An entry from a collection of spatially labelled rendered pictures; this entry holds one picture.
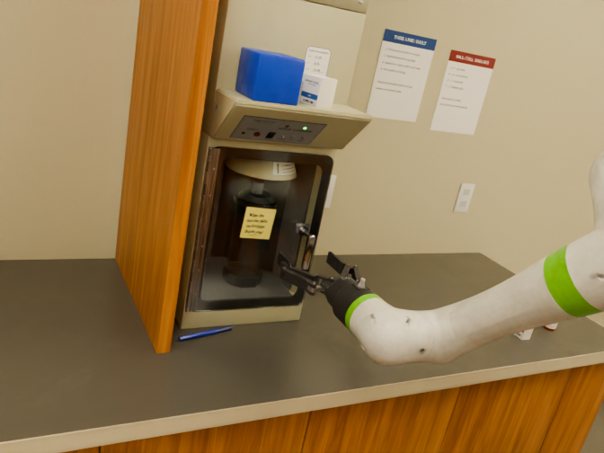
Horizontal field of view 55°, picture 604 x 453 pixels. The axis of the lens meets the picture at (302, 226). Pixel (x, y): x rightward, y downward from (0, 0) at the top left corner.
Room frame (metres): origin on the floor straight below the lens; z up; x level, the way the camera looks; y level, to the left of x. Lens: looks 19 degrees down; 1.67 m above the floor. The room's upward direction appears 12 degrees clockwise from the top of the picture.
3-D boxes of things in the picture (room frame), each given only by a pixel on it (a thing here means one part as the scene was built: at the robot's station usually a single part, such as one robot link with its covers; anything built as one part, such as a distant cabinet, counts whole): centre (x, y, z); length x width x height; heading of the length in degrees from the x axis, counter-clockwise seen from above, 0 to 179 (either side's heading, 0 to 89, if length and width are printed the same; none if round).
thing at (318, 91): (1.26, 0.02, 1.54); 0.05 x 0.05 x 0.06; 49
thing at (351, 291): (1.10, -0.15, 1.15); 0.09 x 0.06 x 0.12; 121
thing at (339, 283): (1.16, -0.11, 1.14); 0.09 x 0.08 x 0.07; 31
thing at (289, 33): (1.39, 0.16, 1.33); 0.32 x 0.25 x 0.77; 121
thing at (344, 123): (1.24, 0.06, 1.46); 0.32 x 0.11 x 0.10; 121
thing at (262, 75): (1.20, 0.13, 1.56); 0.10 x 0.10 x 0.09; 31
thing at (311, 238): (1.31, -0.02, 1.17); 0.05 x 0.03 x 0.10; 31
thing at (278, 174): (1.28, 0.09, 1.19); 0.30 x 0.01 x 0.40; 121
